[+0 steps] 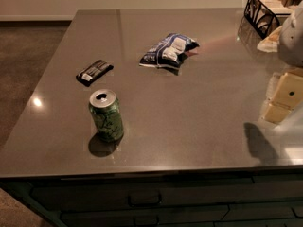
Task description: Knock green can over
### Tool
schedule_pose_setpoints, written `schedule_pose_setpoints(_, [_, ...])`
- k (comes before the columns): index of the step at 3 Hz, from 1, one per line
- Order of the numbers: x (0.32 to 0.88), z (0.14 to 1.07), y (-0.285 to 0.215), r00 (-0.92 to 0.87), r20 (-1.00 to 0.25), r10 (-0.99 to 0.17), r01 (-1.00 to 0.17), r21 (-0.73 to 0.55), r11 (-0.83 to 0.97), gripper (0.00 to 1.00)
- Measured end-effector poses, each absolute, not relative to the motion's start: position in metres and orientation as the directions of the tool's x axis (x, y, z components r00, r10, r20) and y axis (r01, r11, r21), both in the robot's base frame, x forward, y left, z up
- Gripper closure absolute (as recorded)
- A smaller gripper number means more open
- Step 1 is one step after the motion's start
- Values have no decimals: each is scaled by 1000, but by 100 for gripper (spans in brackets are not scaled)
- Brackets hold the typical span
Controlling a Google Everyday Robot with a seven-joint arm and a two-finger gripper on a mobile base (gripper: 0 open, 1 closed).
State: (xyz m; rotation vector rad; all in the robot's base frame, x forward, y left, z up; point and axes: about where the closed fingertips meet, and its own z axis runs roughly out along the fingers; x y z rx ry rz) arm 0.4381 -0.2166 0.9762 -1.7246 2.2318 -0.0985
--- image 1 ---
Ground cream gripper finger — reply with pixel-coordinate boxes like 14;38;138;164
260;67;303;124

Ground upper drawer handle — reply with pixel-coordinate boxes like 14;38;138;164
127;192;162;207

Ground lower drawer handle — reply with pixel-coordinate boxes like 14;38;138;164
133;217;159;227

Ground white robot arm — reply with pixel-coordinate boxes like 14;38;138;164
257;4;303;124

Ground drawer handle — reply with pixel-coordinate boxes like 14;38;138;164
133;217;159;227
127;192;162;207

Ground black wire basket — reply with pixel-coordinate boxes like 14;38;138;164
244;0;302;39

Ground blue white chip bag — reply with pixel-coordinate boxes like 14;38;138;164
139;33;200;70

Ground green soda can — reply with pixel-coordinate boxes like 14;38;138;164
89;89;124;142

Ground dark cabinet drawers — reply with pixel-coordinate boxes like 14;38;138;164
1;174;303;227

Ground black snack bar wrapper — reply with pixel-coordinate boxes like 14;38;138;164
76;60;114;87

